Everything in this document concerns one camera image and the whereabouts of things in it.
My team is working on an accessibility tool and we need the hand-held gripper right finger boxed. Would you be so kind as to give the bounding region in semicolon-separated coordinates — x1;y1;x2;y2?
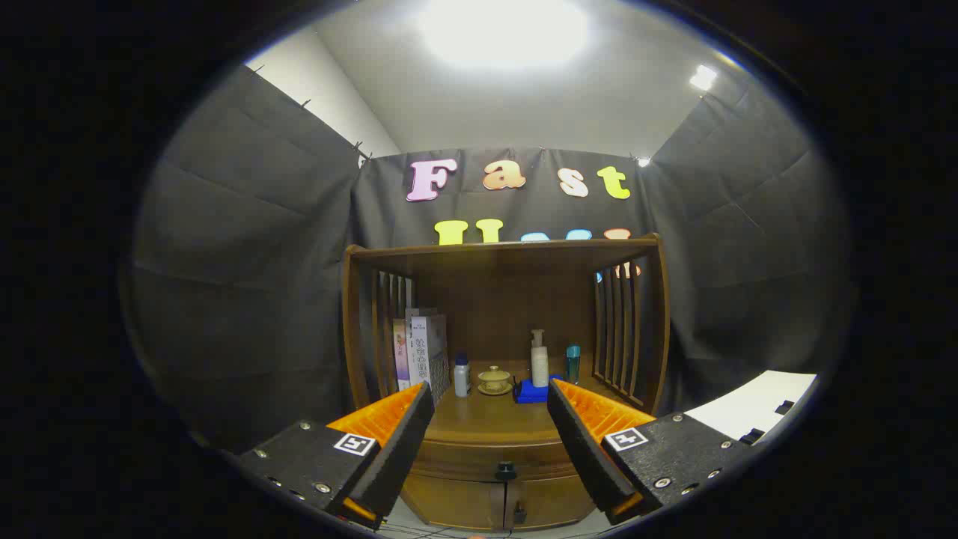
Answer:
547;378;757;525

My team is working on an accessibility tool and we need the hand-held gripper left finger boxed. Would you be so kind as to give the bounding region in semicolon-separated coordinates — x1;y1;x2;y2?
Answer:
238;382;436;531

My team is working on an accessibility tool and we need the brown wooden drawer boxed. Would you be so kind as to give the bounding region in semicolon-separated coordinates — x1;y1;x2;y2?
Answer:
408;438;581;484

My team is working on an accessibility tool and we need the brown wooden countertop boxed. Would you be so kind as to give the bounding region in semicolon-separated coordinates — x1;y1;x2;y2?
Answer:
367;358;652;446

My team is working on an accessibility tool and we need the brown wooden cabinet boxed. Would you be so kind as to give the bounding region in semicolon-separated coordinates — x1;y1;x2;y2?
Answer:
342;234;671;532

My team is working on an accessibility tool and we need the blue folded cloth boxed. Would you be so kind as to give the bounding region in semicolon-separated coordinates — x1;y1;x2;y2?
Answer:
513;374;562;404

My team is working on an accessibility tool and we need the thin purple book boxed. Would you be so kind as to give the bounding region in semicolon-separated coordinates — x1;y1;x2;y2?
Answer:
393;318;412;392

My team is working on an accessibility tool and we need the white pump bottle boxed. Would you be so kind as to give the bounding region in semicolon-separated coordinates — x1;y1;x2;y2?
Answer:
530;329;549;388

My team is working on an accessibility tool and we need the thick white book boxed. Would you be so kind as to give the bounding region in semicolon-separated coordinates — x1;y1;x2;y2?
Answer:
408;308;451;405

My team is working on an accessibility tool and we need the yellow lidded tea cup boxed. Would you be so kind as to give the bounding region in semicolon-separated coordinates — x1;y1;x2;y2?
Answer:
478;365;514;396

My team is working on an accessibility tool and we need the white grey appliance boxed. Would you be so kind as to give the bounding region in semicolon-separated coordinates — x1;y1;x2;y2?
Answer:
685;371;818;446

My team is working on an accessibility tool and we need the round ceiling lamp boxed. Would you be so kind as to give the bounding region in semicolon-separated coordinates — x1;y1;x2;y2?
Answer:
419;0;592;72

